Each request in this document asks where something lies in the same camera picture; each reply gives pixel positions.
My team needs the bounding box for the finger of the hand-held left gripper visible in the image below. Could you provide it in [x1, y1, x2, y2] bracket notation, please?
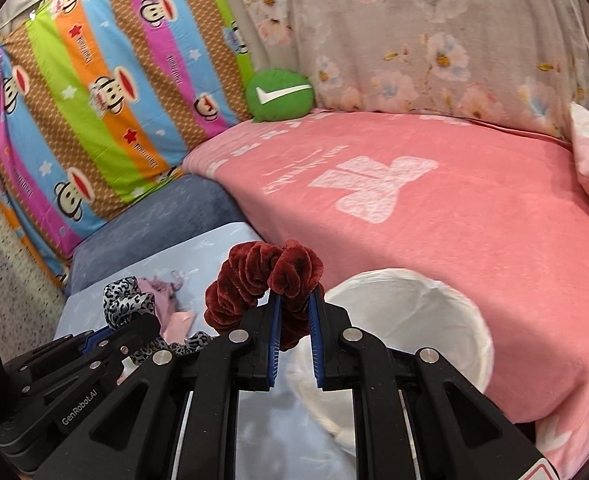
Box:
[3, 329, 111, 402]
[0, 315, 162, 468]

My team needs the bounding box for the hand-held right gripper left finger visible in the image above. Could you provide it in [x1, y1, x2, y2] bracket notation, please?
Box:
[34, 292, 282, 480]

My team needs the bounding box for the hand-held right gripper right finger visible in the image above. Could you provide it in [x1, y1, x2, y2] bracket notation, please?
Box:
[308, 290, 550, 480]

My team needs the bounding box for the dark red velvet scrunchie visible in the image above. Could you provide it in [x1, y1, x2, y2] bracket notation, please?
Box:
[203, 240, 327, 352]

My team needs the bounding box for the white lined bin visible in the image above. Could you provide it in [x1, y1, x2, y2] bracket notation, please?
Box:
[284, 267, 495, 453]

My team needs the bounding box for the leopard print scrunchie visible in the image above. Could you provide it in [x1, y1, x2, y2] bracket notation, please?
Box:
[103, 276, 215, 366]

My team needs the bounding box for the lilac cloth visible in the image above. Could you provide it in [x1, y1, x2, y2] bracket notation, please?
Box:
[139, 274, 181, 318]

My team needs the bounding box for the light blue pillow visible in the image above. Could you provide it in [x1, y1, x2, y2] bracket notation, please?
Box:
[22, 220, 360, 480]

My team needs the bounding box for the blue-grey cushion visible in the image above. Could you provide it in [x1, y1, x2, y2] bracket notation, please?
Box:
[64, 172, 248, 296]

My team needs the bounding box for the pink blanket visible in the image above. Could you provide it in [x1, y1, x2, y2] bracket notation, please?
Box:
[182, 107, 589, 480]

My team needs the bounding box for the green round check mark cushion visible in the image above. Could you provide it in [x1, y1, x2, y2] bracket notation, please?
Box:
[246, 69, 316, 124]

